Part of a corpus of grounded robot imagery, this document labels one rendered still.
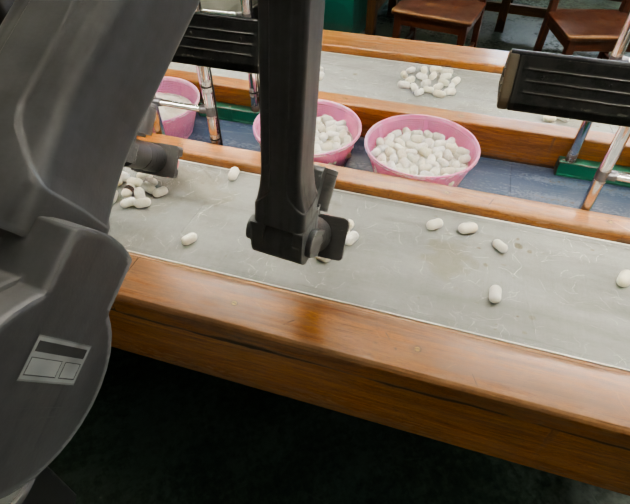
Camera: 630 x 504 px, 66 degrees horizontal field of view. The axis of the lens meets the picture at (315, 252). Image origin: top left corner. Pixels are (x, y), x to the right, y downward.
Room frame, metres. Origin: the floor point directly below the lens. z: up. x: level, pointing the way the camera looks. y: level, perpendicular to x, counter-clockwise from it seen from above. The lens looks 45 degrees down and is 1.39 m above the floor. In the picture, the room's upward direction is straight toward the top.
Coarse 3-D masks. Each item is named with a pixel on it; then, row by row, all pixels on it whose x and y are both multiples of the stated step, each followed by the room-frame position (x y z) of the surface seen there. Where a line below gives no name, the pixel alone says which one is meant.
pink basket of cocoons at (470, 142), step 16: (400, 128) 1.09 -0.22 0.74; (416, 128) 1.09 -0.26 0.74; (432, 128) 1.08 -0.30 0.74; (464, 128) 1.04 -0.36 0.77; (368, 144) 0.99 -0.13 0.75; (464, 144) 1.01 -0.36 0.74; (400, 176) 0.86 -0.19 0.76; (416, 176) 0.84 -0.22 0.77; (432, 176) 0.84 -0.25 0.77; (448, 176) 0.84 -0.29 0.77; (464, 176) 0.90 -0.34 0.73
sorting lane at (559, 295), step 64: (192, 192) 0.83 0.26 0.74; (256, 192) 0.83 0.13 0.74; (192, 256) 0.63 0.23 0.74; (256, 256) 0.63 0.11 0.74; (384, 256) 0.63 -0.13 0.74; (448, 256) 0.63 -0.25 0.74; (512, 256) 0.63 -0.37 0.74; (576, 256) 0.63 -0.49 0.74; (448, 320) 0.48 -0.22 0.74; (512, 320) 0.48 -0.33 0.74; (576, 320) 0.48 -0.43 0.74
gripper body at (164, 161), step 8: (152, 144) 0.82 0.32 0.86; (160, 144) 0.85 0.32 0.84; (152, 152) 0.80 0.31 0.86; (160, 152) 0.82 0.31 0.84; (168, 152) 0.84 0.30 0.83; (176, 152) 0.84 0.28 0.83; (152, 160) 0.79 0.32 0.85; (160, 160) 0.81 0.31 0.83; (168, 160) 0.83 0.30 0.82; (176, 160) 0.83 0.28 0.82; (144, 168) 0.78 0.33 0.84; (152, 168) 0.80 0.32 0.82; (160, 168) 0.81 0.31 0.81; (168, 168) 0.82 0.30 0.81; (176, 168) 0.82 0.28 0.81; (168, 176) 0.81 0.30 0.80; (176, 176) 0.81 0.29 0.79
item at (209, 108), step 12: (204, 72) 0.99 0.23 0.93; (204, 84) 0.98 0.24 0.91; (204, 96) 0.99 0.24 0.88; (180, 108) 1.01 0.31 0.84; (192, 108) 1.00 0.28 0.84; (204, 108) 0.99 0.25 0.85; (216, 108) 0.99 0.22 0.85; (156, 120) 1.03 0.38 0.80; (216, 120) 0.99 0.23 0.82; (156, 132) 1.03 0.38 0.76; (216, 132) 0.99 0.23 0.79; (216, 144) 0.99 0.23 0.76
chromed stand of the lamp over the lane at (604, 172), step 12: (624, 132) 0.74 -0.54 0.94; (612, 144) 0.75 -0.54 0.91; (624, 144) 0.74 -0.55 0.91; (612, 156) 0.74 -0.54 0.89; (600, 168) 0.75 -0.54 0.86; (612, 168) 0.74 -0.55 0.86; (600, 180) 0.74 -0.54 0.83; (612, 180) 0.74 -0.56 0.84; (624, 180) 0.74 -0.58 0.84; (588, 192) 0.75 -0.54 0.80; (588, 204) 0.74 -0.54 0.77
